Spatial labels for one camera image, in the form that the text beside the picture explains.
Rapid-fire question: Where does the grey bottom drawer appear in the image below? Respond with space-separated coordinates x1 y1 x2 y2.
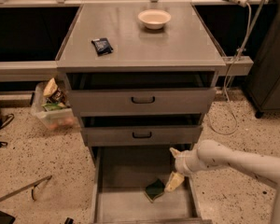
91 146 213 224

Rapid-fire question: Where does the grey drawer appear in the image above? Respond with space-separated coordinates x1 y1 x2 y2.
66 72 215 117
91 146 213 224
82 114 202 147

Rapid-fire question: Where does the black object bottom left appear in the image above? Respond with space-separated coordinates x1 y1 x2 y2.
0 211 15 224

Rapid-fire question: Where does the clear plastic storage bin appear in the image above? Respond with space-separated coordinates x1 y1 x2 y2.
31 82 78 130

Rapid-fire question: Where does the black top drawer handle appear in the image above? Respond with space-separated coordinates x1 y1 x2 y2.
131 96 155 105

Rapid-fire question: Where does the white cable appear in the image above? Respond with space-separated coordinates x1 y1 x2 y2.
206 2 252 136

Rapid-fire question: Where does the grey drawer cabinet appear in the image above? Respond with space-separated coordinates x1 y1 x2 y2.
54 2 227 224

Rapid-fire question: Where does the grey top drawer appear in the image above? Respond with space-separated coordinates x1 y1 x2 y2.
66 72 215 117

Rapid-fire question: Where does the dark rolling cabinet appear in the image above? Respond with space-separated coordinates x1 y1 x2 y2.
244 0 280 119

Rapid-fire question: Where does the grey metal rod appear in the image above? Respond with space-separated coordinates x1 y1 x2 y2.
0 175 52 203

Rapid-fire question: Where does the grey middle drawer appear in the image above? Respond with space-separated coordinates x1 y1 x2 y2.
82 114 202 147

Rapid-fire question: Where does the snack bag in bin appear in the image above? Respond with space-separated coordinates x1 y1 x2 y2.
43 78 65 104

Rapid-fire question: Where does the green yellow sponge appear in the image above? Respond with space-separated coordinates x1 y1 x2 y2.
145 178 165 203

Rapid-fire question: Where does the dark blue snack packet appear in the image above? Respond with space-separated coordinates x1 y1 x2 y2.
91 37 113 56

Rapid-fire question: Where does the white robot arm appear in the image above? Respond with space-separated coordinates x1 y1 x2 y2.
165 140 280 224

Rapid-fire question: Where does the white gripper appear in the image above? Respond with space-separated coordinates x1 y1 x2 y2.
164 147 202 192

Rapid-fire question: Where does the white bowl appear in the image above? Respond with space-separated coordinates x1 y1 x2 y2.
138 9 171 30

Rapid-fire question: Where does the black drawer handle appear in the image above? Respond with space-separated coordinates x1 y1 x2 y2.
132 132 152 139
131 96 155 105

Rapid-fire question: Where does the black middle drawer handle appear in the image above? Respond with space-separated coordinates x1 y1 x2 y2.
132 132 152 139

